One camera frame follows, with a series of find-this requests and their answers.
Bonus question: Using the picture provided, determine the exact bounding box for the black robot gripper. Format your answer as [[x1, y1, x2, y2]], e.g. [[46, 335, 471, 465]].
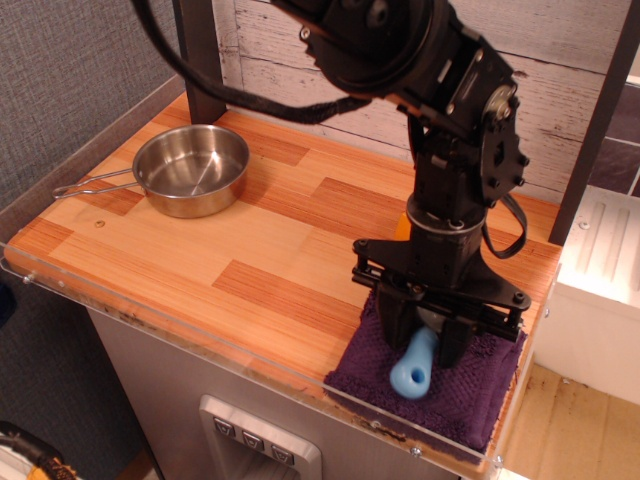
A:
[[353, 199, 531, 369]]

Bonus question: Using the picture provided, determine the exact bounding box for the light blue plastic scoop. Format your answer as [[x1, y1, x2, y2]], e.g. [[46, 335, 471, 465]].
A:
[[389, 327, 439, 400]]

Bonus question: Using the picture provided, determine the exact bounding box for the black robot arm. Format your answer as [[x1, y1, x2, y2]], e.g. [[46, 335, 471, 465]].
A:
[[279, 1, 531, 368]]

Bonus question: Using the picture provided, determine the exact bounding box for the purple terry cloth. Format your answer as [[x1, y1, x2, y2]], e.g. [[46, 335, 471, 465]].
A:
[[325, 294, 527, 453]]

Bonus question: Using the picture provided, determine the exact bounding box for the yellow cheese wedge toy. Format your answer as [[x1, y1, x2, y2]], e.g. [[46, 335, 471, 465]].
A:
[[394, 212, 411, 241]]

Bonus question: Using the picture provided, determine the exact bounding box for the white toy sink counter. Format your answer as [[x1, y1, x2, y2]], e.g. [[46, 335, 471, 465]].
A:
[[534, 187, 639, 403]]

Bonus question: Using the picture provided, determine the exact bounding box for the clear acrylic table guard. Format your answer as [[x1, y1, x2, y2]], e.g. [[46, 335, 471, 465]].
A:
[[2, 247, 530, 479]]

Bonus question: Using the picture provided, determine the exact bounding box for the silver dispenser button panel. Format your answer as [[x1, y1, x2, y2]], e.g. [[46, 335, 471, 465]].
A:
[[199, 395, 323, 480]]

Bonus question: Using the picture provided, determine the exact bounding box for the stainless steel toy fridge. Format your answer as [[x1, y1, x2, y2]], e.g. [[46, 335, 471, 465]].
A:
[[89, 310, 456, 479]]

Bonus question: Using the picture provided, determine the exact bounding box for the stainless steel pot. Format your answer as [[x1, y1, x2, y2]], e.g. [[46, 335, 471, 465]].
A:
[[52, 124, 250, 219]]

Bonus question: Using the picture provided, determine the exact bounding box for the yellow black object bottom left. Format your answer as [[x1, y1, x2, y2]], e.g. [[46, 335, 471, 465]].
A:
[[1, 421, 78, 480]]

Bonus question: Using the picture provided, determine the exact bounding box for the dark right frame post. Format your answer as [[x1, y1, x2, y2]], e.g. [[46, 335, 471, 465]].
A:
[[548, 0, 639, 246]]

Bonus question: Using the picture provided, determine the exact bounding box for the dark frame post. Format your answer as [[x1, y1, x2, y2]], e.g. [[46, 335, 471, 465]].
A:
[[172, 0, 227, 124], [548, 0, 639, 246]]

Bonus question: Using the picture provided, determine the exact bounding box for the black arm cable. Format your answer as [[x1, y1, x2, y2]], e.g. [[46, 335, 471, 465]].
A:
[[130, 0, 374, 125]]

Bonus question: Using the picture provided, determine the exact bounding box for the grey metal side rail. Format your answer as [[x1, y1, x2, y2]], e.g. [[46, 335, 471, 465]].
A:
[[1, 75, 185, 243]]

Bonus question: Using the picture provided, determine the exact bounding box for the dark left frame post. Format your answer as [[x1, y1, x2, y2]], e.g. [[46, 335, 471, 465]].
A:
[[172, 0, 227, 124]]

